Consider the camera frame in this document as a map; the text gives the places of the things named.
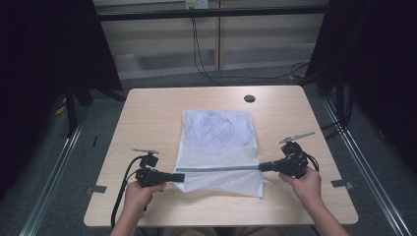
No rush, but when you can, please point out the bundle of black floor cables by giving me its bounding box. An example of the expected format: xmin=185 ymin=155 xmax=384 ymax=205
xmin=321 ymin=91 xmax=354 ymax=141

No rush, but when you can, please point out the hand-held gripper black cable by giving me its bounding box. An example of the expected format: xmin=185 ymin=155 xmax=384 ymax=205
xmin=303 ymin=152 xmax=320 ymax=173
xmin=110 ymin=155 xmax=146 ymax=229

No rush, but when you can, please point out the left hand-held gripper black cable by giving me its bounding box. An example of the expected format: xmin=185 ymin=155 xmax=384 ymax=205
xmin=110 ymin=155 xmax=146 ymax=229

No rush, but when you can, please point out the grey tape strip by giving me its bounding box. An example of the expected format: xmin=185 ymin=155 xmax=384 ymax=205
xmin=329 ymin=179 xmax=355 ymax=191
xmin=86 ymin=185 xmax=108 ymax=195

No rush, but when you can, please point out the black horizontal metal bar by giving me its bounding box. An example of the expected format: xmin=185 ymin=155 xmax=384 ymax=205
xmin=96 ymin=5 xmax=328 ymax=23

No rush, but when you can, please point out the person's left hand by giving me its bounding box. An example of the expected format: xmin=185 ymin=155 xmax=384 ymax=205
xmin=123 ymin=181 xmax=167 ymax=219

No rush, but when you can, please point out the person's right hand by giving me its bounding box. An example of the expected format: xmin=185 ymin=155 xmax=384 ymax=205
xmin=278 ymin=167 xmax=324 ymax=208

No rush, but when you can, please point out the black power cable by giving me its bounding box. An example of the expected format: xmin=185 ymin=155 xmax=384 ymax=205
xmin=191 ymin=16 xmax=227 ymax=87
xmin=193 ymin=16 xmax=311 ymax=82

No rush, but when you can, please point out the metal floor rail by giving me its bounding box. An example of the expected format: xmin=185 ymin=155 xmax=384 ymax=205
xmin=19 ymin=107 xmax=91 ymax=236
xmin=321 ymin=97 xmax=412 ymax=236

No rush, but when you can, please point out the black curtain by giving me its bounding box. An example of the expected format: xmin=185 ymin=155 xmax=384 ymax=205
xmin=306 ymin=0 xmax=417 ymax=171
xmin=0 ymin=0 xmax=123 ymax=198

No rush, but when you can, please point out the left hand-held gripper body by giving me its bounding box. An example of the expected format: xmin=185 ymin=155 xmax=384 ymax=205
xmin=132 ymin=147 xmax=165 ymax=189

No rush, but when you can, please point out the white wall power outlet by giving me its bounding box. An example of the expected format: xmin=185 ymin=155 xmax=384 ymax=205
xmin=185 ymin=0 xmax=209 ymax=10

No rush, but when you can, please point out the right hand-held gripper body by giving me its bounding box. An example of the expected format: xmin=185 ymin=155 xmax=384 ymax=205
xmin=278 ymin=132 xmax=316 ymax=180

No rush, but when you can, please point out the right hand-held gripper black cable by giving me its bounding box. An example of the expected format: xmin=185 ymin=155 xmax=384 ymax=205
xmin=303 ymin=152 xmax=320 ymax=173

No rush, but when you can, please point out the white mesh laundry bag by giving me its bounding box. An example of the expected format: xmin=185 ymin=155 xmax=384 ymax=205
xmin=172 ymin=109 xmax=271 ymax=199

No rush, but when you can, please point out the black metal stand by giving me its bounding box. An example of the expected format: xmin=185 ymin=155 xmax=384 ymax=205
xmin=63 ymin=78 xmax=127 ymax=139

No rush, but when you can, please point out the pale garment inside mesh bag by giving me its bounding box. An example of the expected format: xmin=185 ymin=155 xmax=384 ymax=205
xmin=185 ymin=111 xmax=254 ymax=148

